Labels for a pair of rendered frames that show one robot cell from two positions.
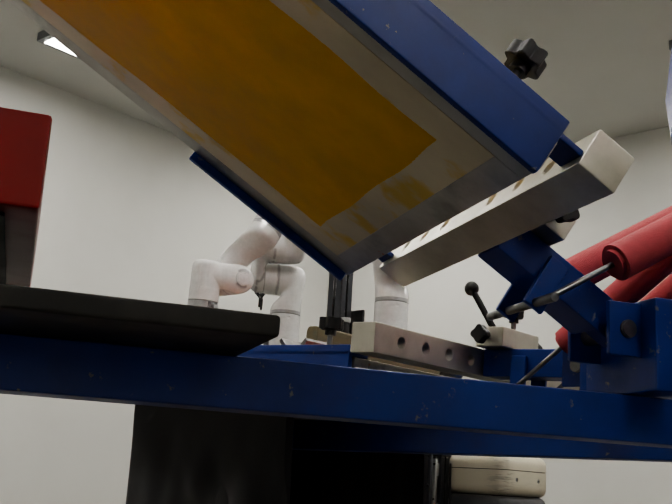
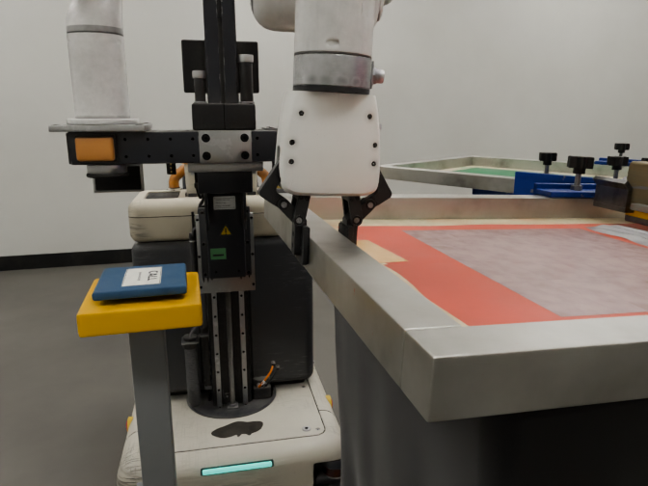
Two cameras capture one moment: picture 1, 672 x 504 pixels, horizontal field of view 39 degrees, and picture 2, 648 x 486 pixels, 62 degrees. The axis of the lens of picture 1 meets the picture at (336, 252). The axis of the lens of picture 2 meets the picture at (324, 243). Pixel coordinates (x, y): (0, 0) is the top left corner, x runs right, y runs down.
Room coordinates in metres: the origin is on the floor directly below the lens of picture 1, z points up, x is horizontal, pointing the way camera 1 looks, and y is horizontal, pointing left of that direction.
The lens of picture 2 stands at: (2.05, 0.78, 1.16)
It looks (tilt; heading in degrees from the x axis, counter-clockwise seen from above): 14 degrees down; 303
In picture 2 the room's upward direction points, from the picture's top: straight up
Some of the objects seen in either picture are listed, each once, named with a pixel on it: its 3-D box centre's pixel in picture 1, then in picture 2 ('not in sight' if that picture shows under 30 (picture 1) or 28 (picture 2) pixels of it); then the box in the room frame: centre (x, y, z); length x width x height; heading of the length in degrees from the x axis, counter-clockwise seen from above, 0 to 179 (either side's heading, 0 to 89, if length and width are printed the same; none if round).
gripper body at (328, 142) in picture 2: not in sight; (329, 137); (2.34, 0.32, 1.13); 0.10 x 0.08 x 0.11; 48
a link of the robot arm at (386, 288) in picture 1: (394, 275); not in sight; (2.63, -0.17, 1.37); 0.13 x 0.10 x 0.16; 31
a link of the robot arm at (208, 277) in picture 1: (220, 283); (342, 6); (2.35, 0.28, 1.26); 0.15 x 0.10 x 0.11; 126
